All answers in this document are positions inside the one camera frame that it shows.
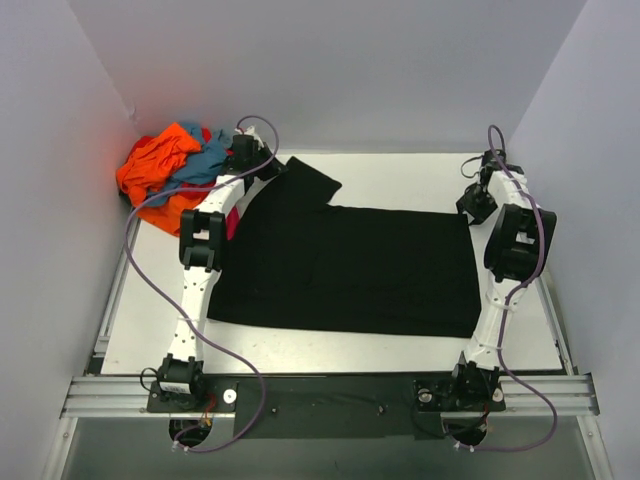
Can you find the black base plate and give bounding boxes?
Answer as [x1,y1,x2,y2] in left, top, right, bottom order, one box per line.
[147,374,506,445]

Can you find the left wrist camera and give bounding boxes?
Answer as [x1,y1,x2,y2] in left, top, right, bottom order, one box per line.
[236,125,261,141]

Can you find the aluminium frame rail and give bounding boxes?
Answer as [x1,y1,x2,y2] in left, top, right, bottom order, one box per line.
[61,375,600,419]

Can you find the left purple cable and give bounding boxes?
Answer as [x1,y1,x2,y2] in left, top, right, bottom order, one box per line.
[123,115,280,455]

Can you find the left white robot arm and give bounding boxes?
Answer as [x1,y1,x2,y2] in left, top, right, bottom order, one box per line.
[154,127,285,412]

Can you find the black t shirt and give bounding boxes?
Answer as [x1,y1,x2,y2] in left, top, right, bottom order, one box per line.
[207,159,481,338]

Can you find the purple cable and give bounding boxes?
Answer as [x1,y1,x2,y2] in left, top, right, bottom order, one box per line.
[442,124,559,454]
[123,115,280,455]

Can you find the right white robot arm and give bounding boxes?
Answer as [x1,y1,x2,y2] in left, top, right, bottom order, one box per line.
[446,150,557,409]

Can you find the blue t shirt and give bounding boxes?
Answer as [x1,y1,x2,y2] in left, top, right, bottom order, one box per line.
[160,122,231,191]

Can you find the pink t shirt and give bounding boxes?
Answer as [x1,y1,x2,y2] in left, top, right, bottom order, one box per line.
[225,207,241,241]

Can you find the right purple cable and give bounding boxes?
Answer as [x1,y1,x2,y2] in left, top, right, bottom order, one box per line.
[442,124,559,454]

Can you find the orange t shirt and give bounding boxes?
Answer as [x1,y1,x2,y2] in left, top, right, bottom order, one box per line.
[116,123,210,236]

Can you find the red t shirt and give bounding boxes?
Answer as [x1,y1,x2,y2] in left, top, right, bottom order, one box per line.
[118,132,220,205]

